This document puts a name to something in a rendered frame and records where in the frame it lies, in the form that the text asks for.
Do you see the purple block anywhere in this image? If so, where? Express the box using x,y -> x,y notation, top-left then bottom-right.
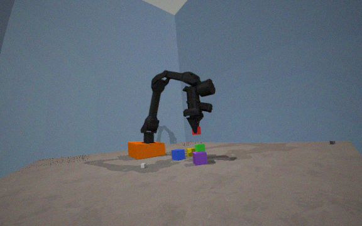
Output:
192,151 -> 207,165

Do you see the green block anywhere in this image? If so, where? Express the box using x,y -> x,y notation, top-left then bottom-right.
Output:
195,144 -> 205,152

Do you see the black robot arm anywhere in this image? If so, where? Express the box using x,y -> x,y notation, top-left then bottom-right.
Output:
140,70 -> 216,144

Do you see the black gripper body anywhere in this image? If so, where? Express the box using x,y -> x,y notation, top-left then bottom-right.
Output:
184,97 -> 204,117

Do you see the blue cube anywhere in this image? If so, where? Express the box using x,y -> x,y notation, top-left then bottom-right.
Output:
171,149 -> 185,160

